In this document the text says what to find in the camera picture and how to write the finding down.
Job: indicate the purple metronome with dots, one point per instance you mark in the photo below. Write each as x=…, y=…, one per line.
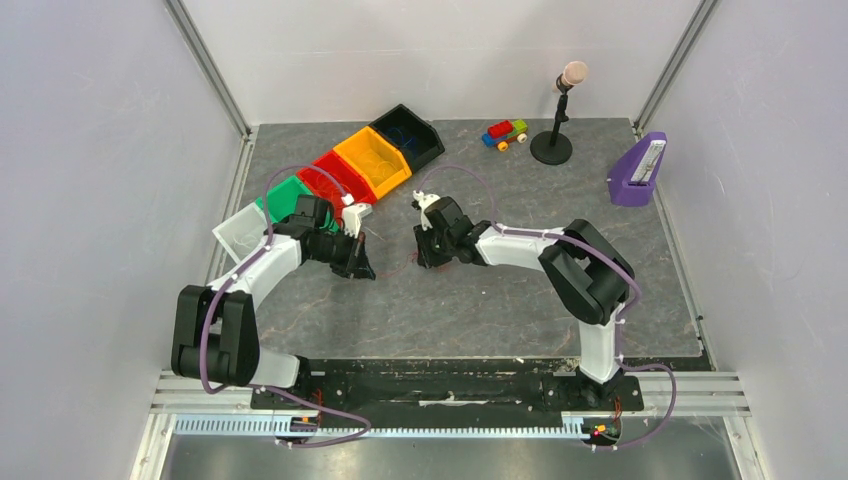
x=632, y=180

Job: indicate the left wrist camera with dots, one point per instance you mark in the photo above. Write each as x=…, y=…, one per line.
x=352, y=215

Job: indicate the toy brick car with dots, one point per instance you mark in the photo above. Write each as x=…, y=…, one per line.
x=501, y=135

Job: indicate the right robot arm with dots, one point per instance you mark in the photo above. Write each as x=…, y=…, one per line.
x=595, y=284

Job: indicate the slotted cable duct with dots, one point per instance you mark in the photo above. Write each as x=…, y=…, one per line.
x=290, y=427

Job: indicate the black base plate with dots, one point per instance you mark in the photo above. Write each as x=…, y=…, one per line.
x=460, y=392

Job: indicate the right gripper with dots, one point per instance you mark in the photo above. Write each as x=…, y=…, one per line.
x=429, y=245

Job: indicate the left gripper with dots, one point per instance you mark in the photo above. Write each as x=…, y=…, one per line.
x=350, y=268

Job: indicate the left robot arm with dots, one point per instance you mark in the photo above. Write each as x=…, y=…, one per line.
x=215, y=336

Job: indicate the red bin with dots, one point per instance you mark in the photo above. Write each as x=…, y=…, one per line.
x=352, y=181

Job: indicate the green bin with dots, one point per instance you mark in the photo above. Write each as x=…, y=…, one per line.
x=283, y=197

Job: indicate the yellow bin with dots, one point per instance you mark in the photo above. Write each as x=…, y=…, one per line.
x=381, y=164

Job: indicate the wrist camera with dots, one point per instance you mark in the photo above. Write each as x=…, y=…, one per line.
x=422, y=200
x=352, y=215

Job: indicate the microphone on stand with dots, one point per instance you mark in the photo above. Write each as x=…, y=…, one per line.
x=552, y=147

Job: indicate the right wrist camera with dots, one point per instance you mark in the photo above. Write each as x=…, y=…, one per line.
x=422, y=200

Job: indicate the white bin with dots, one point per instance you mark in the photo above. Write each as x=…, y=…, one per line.
x=241, y=233

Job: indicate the black bin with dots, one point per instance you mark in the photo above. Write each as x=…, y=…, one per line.
x=416, y=139

